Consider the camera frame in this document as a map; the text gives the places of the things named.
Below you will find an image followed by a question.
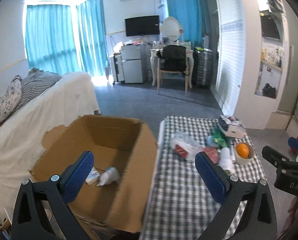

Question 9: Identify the orange fruit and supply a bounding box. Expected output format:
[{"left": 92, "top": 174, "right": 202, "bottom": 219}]
[{"left": 236, "top": 142, "right": 249, "bottom": 159}]

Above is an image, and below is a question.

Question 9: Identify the green foil packet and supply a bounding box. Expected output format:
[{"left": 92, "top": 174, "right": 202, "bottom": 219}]
[{"left": 212, "top": 128, "right": 228, "bottom": 148}]

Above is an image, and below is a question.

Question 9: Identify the floral tissue pack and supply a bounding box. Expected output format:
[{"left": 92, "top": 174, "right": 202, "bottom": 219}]
[{"left": 218, "top": 115, "right": 246, "bottom": 139}]

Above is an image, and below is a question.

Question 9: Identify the beige tape roll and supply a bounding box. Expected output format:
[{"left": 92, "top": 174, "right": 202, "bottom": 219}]
[{"left": 234, "top": 142, "right": 255, "bottom": 165}]

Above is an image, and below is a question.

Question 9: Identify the red snack packet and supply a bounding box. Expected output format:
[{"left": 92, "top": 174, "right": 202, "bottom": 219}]
[{"left": 202, "top": 147, "right": 220, "bottom": 164}]

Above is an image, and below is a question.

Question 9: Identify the checkered tablecloth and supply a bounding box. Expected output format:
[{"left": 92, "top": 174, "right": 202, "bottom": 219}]
[{"left": 138, "top": 115, "right": 267, "bottom": 240}]

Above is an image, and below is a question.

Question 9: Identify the light blue case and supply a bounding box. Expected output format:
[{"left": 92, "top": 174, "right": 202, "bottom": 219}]
[{"left": 205, "top": 135, "right": 219, "bottom": 148}]

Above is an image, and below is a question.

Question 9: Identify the clear plastic bag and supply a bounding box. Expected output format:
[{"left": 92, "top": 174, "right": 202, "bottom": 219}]
[{"left": 170, "top": 132, "right": 202, "bottom": 161}]

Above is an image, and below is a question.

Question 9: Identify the white covered sofa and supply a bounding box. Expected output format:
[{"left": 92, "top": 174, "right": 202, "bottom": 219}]
[{"left": 0, "top": 72, "right": 99, "bottom": 223}]

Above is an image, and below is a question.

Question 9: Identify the brown cardboard box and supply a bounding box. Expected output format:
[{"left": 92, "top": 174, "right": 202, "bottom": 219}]
[{"left": 31, "top": 115, "right": 157, "bottom": 232}]

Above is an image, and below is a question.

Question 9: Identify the white crumpled item in box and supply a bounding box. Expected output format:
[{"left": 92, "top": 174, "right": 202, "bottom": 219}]
[{"left": 85, "top": 167, "right": 121, "bottom": 186}]

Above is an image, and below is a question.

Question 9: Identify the white sliding wardrobe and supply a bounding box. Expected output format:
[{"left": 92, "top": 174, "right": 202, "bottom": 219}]
[{"left": 215, "top": 0, "right": 246, "bottom": 115}]

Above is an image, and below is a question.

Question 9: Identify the black suitcase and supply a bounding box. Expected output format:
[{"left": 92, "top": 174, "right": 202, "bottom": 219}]
[{"left": 192, "top": 47, "right": 213, "bottom": 87}]

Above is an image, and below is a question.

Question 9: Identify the black range hood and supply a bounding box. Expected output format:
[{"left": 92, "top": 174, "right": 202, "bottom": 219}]
[{"left": 260, "top": 10, "right": 283, "bottom": 41}]

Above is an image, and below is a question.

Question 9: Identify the floral pillow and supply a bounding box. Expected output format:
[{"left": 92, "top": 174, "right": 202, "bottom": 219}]
[{"left": 0, "top": 75, "right": 22, "bottom": 123}]

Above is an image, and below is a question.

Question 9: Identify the striped grey pillow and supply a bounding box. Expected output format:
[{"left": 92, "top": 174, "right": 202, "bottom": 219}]
[{"left": 12, "top": 68, "right": 62, "bottom": 114}]

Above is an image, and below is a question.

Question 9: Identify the wooden chair with black bag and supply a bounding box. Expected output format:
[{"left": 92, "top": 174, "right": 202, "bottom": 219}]
[{"left": 157, "top": 45, "right": 189, "bottom": 95}]

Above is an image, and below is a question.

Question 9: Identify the white vanity desk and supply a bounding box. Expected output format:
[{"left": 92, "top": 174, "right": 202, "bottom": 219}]
[{"left": 150, "top": 45, "right": 194, "bottom": 92}]

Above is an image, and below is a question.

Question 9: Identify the white mini fridge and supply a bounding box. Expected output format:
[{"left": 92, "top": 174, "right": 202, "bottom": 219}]
[{"left": 121, "top": 44, "right": 145, "bottom": 83}]

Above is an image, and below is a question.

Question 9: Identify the round white mirror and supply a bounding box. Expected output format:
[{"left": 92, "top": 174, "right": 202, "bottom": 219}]
[{"left": 160, "top": 16, "right": 180, "bottom": 41}]

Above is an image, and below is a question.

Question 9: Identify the white small cabinet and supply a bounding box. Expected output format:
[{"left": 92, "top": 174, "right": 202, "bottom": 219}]
[{"left": 110, "top": 54, "right": 124, "bottom": 84}]

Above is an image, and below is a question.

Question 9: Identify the blue window curtain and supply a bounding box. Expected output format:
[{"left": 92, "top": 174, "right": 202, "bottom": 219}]
[{"left": 24, "top": 0, "right": 108, "bottom": 77}]

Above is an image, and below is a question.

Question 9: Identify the blue side curtain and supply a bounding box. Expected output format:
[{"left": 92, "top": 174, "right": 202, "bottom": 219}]
[{"left": 166, "top": 0, "right": 210, "bottom": 47}]

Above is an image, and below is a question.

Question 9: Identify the black television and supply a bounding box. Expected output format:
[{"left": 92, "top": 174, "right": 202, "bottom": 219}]
[{"left": 124, "top": 15, "right": 160, "bottom": 37}]

